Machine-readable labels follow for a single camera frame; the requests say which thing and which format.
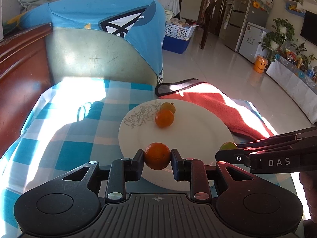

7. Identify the dark wooden chair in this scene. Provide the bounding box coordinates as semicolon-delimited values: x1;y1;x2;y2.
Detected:
182;4;216;50

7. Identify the orange mandarin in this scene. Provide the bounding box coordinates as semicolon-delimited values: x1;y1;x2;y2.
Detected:
144;142;172;171
155;109;175;129

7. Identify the houndstooth sofa cover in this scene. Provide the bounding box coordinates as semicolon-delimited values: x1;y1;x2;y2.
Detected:
156;66;164;85

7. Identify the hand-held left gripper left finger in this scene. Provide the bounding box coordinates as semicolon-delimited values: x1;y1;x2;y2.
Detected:
61;149;145;204

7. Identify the white plate with line drawing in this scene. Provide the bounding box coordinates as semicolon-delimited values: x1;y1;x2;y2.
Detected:
118;99;235;191

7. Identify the orange smiley bin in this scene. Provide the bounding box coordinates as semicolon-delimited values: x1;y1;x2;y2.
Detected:
253;56;269;74

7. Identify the table with white cloth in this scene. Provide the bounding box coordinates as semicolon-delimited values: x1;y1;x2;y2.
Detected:
146;0;180;13

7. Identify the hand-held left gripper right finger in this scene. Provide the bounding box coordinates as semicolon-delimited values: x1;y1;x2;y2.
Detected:
171;148;257;201

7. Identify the white plastic basket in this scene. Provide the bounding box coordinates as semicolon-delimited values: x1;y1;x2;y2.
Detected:
165;21;198;40

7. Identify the brown wooden door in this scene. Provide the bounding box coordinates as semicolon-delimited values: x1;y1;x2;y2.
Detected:
198;0;232;36

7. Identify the cabinet with white cover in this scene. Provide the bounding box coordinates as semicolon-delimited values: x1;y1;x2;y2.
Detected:
266;57;317;125

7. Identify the green jujube fruit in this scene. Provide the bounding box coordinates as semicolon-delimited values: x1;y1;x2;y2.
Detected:
220;142;238;151

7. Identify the person's right hand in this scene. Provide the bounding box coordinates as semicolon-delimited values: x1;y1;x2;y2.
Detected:
299;171;317;220

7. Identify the yellow-brown round fruit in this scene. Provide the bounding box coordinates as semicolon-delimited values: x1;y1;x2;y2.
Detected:
160;102;176;114

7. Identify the red cloth with dark trim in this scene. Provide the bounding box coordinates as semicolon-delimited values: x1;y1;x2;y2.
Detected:
155;79;275;140

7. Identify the silver refrigerator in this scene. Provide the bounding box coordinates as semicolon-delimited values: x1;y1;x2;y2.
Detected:
224;0;269;52

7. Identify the black television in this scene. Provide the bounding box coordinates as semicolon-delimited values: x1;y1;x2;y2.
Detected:
300;11;317;44

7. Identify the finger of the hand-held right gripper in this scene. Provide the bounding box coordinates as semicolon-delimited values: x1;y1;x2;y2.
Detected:
215;142;298;165
236;131;301;148

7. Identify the wall shelf with ornaments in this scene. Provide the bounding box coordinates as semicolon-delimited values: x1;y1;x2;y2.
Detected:
284;0;308;18

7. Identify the small white freezer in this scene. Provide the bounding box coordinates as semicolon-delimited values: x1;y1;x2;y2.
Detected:
239;22;267;64

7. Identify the potted green plant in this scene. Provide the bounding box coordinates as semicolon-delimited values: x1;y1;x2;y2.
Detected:
272;18;296;38
261;32;283;62

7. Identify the plastic storage box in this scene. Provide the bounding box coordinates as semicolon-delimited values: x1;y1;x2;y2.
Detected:
162;33;193;54

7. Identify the blue checkered tablecloth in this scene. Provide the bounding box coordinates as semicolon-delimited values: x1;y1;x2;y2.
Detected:
0;79;306;238

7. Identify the pale green sofa cushion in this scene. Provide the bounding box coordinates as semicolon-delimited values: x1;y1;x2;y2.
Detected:
46;26;161;85

